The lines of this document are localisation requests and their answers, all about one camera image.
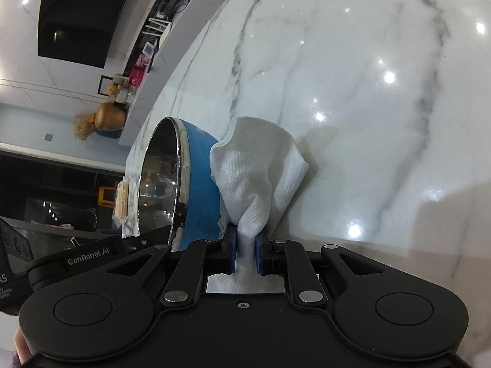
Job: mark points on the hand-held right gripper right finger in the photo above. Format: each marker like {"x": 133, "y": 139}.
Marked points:
{"x": 260, "y": 257}

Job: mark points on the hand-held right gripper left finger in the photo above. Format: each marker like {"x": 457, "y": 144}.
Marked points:
{"x": 231, "y": 255}

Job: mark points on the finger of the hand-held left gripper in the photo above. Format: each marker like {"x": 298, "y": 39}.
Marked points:
{"x": 147, "y": 239}

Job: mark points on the blue steel-lined bowl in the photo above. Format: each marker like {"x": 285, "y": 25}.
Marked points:
{"x": 197, "y": 184}

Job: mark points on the white cloth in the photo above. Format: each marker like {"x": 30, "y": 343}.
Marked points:
{"x": 253, "y": 168}

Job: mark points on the pack of bamboo sticks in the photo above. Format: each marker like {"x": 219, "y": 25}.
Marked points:
{"x": 122, "y": 199}

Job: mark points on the gold vase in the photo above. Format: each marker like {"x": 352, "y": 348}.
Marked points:
{"x": 110, "y": 116}

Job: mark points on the dried flower bunch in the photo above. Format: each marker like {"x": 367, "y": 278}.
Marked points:
{"x": 83, "y": 125}

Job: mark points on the brown teddy bear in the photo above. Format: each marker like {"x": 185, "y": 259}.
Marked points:
{"x": 112, "y": 89}

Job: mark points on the red box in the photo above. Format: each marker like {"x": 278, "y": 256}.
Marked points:
{"x": 137, "y": 76}

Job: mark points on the pink box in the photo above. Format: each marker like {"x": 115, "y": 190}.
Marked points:
{"x": 142, "y": 60}

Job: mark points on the small white display device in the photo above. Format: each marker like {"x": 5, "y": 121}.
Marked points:
{"x": 148, "y": 48}

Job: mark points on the white marble tv cabinet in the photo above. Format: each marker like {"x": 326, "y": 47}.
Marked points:
{"x": 180, "y": 46}

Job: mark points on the white router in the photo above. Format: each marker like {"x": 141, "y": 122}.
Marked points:
{"x": 159, "y": 30}

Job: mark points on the black television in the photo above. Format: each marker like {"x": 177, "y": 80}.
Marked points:
{"x": 76, "y": 15}

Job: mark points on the black picture frame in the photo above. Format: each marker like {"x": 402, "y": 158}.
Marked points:
{"x": 102, "y": 84}

